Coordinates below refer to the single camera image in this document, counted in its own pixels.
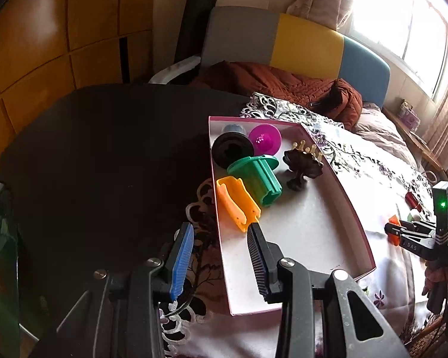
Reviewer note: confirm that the dark brown tree ornament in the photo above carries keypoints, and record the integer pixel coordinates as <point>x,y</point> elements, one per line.
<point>302,162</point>

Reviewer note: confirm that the window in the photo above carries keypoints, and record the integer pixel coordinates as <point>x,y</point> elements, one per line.
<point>395,18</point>

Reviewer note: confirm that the pink-rimmed white box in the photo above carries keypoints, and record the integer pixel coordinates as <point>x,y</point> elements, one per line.
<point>321,231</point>

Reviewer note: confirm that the green plastic spool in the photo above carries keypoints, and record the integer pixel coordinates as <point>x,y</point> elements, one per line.
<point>261,182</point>

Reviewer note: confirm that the wicker chair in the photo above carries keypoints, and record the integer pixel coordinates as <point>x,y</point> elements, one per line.
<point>429,337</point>

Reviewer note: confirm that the wooden wardrobe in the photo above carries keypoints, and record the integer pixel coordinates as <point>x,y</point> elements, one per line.
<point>41,44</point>

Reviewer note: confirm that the red lipstick tube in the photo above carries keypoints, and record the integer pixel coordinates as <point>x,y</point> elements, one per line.
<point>413,200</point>

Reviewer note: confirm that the black rolled mat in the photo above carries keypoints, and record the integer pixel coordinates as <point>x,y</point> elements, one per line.
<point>194,26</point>

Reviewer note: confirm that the person's right hand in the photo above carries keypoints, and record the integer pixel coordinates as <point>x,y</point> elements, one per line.
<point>429,279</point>

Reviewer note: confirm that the rust brown quilted jacket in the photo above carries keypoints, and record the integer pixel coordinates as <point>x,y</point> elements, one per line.
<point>265,78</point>

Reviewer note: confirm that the pink printed box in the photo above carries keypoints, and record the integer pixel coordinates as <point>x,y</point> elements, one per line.
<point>410,116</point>

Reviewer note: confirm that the orange connector block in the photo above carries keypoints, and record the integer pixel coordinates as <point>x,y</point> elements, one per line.
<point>394,219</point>

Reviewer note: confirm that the white and black cloth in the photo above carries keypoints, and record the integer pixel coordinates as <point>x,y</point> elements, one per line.
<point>171,71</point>

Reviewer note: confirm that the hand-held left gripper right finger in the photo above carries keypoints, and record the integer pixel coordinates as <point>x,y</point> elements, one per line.
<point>255,261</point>

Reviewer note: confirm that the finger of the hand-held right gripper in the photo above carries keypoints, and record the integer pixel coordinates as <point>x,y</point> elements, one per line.
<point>414,238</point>
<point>418,225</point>

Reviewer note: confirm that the grey yellow blue headboard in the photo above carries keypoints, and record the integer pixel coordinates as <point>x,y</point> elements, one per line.
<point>302,41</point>

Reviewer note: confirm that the magenta plastic funnel cup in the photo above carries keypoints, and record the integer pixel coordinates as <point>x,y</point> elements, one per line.
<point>265,138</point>

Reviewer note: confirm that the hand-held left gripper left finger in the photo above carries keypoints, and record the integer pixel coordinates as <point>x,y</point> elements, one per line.
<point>181,261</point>

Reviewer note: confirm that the pale pink blanket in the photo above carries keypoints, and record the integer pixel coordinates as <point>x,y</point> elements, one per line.
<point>384,134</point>

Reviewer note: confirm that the embroidered white tablecloth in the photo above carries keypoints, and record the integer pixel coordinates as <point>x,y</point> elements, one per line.
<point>377,179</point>

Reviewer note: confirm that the orange plastic channel piece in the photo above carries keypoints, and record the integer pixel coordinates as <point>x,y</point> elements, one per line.
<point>239,201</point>

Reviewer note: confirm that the small grey-blue cup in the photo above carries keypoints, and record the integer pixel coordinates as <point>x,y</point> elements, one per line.
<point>232,128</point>

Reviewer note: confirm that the wooden shelf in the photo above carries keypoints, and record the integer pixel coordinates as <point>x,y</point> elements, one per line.
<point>418,145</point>

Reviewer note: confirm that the white green small tube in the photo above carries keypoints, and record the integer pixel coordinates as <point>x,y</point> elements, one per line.
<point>414,216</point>

